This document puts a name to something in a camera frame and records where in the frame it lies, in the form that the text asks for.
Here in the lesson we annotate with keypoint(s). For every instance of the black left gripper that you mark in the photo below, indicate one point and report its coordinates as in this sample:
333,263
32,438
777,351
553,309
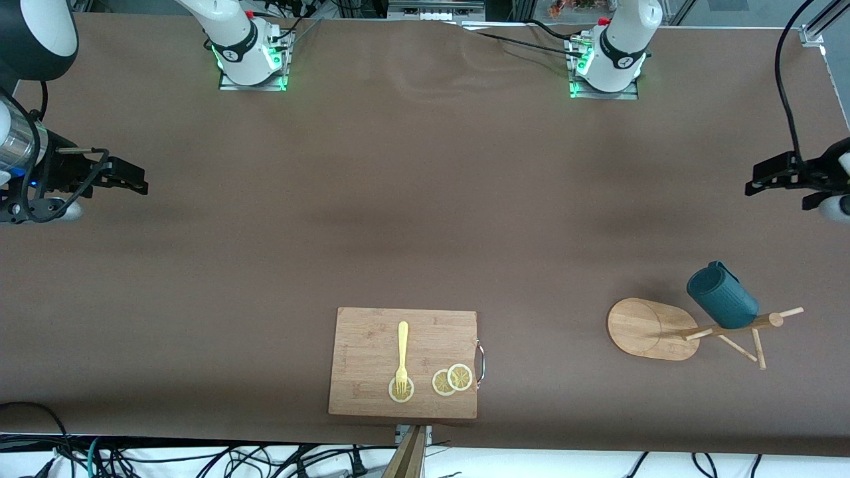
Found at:
814,171

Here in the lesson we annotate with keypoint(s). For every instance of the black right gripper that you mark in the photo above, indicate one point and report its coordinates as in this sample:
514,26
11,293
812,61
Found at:
64,174

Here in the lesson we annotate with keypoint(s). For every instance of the teal cup yellow inside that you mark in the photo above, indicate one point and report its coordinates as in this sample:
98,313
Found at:
724,299

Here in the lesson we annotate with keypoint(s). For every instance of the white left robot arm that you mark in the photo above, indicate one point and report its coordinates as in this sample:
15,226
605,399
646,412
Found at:
621,46

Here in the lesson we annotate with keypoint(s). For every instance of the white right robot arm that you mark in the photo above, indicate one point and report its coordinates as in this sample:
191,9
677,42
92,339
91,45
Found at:
232,40

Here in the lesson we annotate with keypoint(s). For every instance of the wooden cup rack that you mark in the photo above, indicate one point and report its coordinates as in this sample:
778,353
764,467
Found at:
644,328

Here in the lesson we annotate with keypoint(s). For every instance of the bamboo cutting board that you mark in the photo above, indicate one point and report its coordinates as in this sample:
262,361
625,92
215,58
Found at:
365,345

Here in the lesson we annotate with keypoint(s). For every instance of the brown table cover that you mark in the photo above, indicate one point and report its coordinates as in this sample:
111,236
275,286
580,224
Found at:
425,199

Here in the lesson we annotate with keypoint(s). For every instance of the yellow plastic fork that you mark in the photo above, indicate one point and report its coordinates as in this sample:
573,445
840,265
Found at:
402,338

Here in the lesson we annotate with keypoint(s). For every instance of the lemon slice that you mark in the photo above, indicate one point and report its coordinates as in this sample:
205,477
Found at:
460,377
439,384
409,392

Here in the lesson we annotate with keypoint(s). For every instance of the grey power strip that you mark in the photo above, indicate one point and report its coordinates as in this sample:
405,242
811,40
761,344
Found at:
435,10

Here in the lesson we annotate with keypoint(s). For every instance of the aluminium frame profile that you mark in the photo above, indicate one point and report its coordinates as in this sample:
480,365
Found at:
813,33

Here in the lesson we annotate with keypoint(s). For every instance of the grey metal bracket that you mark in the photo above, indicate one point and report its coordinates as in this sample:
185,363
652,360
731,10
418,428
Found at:
429,433

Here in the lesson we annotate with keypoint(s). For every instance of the brown wooden post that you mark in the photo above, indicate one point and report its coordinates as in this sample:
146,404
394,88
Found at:
408,458

